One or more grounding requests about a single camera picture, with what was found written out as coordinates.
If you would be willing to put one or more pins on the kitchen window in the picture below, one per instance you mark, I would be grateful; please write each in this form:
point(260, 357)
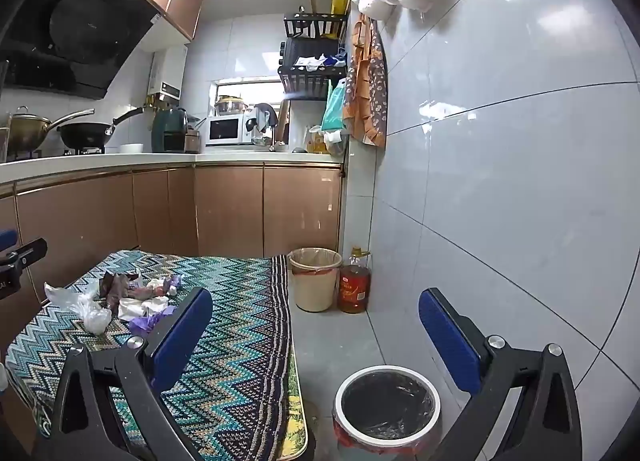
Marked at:
point(235, 88)

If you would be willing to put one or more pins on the beige waste bin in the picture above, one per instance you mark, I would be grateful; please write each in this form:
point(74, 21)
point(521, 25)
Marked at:
point(312, 291)

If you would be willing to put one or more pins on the grey hanging cloth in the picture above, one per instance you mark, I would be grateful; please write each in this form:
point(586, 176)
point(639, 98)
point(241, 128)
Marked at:
point(265, 118)

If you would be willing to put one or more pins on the orange patterned apron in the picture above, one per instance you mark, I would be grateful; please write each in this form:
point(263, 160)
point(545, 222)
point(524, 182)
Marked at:
point(367, 91)

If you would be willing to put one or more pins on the black wok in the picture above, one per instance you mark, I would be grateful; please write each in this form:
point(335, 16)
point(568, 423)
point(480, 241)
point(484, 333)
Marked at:
point(82, 133)

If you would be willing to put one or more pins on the black wall rack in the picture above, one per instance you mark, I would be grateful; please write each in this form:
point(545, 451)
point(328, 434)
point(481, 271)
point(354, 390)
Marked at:
point(310, 78)

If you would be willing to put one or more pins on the cooking oil bottle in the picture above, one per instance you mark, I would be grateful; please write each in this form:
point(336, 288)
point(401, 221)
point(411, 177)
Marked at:
point(354, 291)

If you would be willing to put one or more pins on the white microwave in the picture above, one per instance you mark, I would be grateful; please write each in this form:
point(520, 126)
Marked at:
point(225, 130)

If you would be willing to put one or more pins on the small table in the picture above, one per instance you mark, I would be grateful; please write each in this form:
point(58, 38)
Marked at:
point(297, 421)

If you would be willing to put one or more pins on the clear plastic wrapper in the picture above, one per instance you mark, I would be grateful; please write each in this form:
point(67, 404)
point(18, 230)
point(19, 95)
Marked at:
point(112, 286)

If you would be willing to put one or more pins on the purple plastic bag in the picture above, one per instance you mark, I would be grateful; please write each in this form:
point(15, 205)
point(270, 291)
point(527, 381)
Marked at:
point(172, 283)
point(145, 325)

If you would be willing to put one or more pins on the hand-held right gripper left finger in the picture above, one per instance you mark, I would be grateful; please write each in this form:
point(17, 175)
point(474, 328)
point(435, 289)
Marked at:
point(182, 336)

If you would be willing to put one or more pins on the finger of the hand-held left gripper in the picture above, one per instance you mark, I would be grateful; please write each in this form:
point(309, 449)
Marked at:
point(30, 250)
point(7, 240)

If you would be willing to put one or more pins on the white-rimmed bin with black liner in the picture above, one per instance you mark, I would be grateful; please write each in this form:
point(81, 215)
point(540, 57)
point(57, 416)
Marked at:
point(387, 403)

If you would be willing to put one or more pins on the copper lower cabinets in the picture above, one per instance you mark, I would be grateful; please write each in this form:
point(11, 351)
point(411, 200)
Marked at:
point(230, 211)

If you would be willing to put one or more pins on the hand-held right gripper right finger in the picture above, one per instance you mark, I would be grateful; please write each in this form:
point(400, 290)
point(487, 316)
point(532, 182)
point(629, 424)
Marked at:
point(447, 341)

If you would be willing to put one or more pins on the black range hood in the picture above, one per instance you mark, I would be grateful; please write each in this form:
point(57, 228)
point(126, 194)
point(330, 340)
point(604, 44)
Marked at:
point(80, 26)

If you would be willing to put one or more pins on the zigzag knitted tablecloth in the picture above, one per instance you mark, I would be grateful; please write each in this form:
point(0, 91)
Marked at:
point(240, 341)

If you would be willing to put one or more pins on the small white bag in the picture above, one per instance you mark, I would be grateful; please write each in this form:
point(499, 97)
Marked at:
point(334, 141)

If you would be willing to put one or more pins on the white water heater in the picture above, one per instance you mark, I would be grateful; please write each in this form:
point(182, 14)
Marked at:
point(170, 71)

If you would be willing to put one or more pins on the gas stove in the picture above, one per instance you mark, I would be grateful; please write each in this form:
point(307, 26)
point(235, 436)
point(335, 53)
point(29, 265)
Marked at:
point(50, 153)

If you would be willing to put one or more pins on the white bowl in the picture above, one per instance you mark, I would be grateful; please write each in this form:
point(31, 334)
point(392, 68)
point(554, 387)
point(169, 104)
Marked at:
point(131, 148)

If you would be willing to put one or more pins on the white tissue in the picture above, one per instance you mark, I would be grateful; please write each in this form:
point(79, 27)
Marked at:
point(132, 308)

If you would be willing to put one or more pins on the green kitchen appliance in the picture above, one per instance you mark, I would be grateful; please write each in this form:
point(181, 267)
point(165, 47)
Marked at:
point(167, 133)

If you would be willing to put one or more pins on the yellow packet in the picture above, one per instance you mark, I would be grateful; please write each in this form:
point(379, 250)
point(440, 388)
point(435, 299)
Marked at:
point(316, 141)

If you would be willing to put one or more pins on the steamer pot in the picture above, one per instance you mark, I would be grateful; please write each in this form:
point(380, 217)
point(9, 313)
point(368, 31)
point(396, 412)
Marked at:
point(230, 106)

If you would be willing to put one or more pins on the small silver cooker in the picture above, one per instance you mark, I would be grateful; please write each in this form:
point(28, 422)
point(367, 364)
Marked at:
point(193, 141)

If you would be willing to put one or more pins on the clear white plastic bag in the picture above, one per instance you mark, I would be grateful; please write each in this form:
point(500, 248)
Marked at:
point(95, 321)

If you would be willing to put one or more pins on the wooden rolling pin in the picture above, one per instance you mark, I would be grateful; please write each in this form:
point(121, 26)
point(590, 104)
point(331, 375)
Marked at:
point(313, 3)

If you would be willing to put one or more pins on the yellow foil roll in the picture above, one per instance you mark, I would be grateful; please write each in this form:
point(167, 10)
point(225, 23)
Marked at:
point(339, 6)

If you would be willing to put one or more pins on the teal plastic bag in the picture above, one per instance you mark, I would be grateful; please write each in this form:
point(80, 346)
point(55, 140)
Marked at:
point(334, 111)

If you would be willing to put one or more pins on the gold cooking pot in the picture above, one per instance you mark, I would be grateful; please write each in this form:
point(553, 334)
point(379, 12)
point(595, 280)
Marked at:
point(25, 133)

